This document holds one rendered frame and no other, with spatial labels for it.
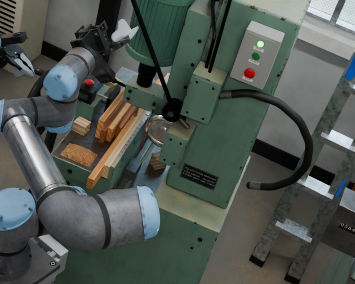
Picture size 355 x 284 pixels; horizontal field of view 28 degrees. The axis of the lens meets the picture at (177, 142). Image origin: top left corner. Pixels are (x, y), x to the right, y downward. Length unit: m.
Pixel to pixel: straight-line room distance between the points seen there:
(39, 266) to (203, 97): 0.66
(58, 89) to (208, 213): 0.82
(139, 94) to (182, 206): 0.39
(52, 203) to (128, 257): 1.03
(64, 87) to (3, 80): 2.34
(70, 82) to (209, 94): 0.48
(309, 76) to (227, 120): 1.56
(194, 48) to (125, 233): 0.78
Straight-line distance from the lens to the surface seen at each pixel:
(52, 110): 1.76
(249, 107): 2.10
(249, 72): 1.96
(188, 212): 2.30
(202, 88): 2.01
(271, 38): 1.92
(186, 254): 2.38
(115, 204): 1.49
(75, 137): 2.30
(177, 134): 2.12
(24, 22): 3.92
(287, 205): 3.16
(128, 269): 2.53
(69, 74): 1.70
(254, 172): 3.84
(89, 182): 2.12
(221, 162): 2.24
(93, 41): 1.85
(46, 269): 2.01
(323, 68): 3.62
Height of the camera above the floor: 2.37
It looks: 38 degrees down
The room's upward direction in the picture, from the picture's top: 18 degrees clockwise
